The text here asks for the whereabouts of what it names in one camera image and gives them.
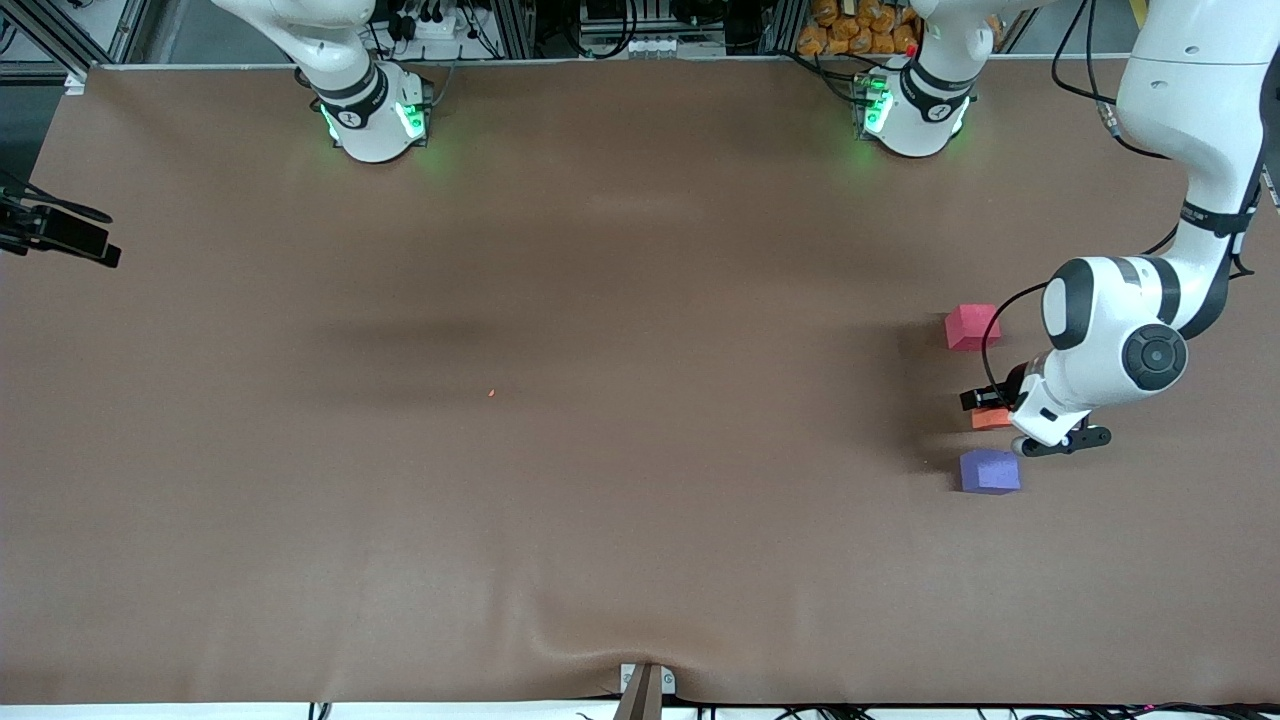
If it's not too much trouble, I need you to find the red foam block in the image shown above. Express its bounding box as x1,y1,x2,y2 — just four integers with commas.
945,304,1001,352

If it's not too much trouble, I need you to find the purple foam block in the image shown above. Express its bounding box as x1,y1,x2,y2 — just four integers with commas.
960,449,1022,495

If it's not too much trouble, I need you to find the brown table cover mat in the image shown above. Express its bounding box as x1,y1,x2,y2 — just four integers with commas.
0,55,1280,707

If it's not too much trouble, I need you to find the white power strip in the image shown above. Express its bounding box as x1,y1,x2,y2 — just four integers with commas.
398,8,471,41

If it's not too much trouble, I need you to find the grey diagonal frame strut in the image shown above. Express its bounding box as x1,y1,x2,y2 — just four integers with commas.
12,0,93,81

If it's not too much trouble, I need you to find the grey aluminium frame post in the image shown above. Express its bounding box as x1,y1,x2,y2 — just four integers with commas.
100,0,153,65

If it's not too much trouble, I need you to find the metal clamp with brown strap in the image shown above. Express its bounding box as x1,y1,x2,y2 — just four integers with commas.
614,662,677,720

